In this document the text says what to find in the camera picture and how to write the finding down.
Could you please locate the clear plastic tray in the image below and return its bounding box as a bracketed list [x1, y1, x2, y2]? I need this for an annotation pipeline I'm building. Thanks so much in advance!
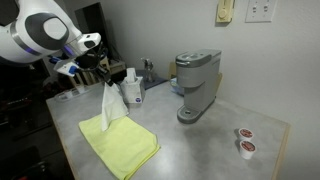
[53, 85, 92, 102]

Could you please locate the blue face mask box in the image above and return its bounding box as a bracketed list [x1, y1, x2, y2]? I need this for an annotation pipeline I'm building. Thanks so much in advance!
[169, 77, 185, 97]

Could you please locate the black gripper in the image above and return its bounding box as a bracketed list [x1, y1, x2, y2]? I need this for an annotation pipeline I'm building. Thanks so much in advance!
[75, 50, 116, 88]

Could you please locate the beige wall thermostat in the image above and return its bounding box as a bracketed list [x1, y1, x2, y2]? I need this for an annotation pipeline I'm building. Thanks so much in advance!
[215, 0, 236, 24]

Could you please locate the white tissue sticking from box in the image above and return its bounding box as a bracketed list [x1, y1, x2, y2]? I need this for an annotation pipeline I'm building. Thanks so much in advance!
[125, 67, 139, 85]

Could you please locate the grey tissue box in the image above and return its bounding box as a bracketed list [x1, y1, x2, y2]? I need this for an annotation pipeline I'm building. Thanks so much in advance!
[119, 76, 147, 105]

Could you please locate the white pulled-out wipe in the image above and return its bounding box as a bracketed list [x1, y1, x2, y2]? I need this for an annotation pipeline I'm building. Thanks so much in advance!
[100, 82, 130, 132]

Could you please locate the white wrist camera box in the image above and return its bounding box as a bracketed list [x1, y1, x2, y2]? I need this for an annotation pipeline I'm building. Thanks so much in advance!
[52, 58, 81, 79]

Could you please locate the grey pod coffee machine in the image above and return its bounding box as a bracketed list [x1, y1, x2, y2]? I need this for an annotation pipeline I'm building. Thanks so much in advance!
[174, 48, 223, 125]

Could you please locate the dark blue cloth mat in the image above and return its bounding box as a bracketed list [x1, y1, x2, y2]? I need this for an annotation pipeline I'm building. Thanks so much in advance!
[134, 68, 168, 91]

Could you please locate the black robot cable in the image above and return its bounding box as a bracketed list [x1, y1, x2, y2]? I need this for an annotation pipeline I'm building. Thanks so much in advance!
[79, 42, 110, 73]

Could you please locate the yellow-green towel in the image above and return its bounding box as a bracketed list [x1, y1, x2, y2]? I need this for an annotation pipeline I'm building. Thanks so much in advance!
[78, 114, 161, 180]

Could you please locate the black equipment rack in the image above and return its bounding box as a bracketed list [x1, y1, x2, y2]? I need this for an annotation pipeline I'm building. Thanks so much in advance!
[0, 61, 52, 134]

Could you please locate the white coffee pod red lid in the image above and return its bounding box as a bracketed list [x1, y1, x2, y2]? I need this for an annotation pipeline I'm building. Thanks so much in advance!
[238, 139, 258, 161]
[238, 127, 255, 141]

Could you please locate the white light switch plate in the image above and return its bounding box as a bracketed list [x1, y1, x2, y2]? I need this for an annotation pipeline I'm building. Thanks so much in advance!
[244, 0, 278, 24]

